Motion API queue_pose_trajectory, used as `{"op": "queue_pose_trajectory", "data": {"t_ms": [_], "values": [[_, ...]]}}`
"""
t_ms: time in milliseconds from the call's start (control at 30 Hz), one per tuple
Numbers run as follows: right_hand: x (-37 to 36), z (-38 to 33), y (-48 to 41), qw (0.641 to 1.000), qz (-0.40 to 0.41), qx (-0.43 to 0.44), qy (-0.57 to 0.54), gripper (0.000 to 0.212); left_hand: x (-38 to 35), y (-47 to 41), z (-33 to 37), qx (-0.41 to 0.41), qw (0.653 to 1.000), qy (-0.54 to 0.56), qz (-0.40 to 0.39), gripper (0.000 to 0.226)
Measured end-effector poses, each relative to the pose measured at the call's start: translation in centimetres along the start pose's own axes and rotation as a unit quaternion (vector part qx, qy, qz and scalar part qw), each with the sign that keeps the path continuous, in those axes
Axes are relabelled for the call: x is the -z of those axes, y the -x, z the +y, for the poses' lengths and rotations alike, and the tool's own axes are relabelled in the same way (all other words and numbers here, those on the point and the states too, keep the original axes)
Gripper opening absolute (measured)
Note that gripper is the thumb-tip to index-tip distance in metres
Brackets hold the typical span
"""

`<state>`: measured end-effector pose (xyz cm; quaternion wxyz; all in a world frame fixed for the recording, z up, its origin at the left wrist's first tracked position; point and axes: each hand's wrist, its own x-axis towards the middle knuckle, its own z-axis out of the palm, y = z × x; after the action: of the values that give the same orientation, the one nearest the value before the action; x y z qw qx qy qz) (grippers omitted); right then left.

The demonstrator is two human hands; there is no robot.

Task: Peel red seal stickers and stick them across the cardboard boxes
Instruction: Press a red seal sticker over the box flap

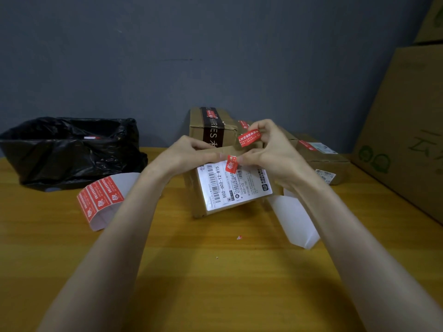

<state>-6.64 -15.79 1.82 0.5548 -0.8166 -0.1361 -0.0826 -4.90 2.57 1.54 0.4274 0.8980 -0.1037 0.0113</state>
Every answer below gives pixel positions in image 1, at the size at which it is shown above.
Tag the box with black tape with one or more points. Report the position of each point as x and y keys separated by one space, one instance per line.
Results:
x=195 y=127

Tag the long brown cardboard box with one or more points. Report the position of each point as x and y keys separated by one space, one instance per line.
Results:
x=332 y=162

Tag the person's left forearm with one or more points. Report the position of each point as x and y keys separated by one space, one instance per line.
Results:
x=100 y=262

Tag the person's right forearm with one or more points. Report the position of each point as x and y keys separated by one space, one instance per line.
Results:
x=373 y=262

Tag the white barcode label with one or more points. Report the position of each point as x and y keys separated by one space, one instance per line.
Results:
x=323 y=147

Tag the person's right hand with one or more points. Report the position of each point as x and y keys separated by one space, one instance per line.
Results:
x=283 y=159

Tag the large green printed carton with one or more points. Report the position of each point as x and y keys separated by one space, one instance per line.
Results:
x=432 y=20
x=405 y=117

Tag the white backing paper strip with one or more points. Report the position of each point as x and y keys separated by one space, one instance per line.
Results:
x=294 y=221

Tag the white shipping label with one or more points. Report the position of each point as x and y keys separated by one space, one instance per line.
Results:
x=242 y=190

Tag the small brown cardboard box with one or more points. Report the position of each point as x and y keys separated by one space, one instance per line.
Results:
x=289 y=136
x=191 y=190
x=251 y=125

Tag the red sticker label strip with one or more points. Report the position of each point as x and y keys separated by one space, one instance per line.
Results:
x=128 y=183

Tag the black plastic trash bag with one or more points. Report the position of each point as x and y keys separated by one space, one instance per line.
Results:
x=65 y=162

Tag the torn red label fragment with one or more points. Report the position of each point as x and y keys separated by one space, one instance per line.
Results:
x=232 y=164

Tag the white end label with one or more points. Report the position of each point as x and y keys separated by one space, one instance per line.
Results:
x=325 y=176

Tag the person's left hand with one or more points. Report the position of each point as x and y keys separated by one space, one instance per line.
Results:
x=176 y=155

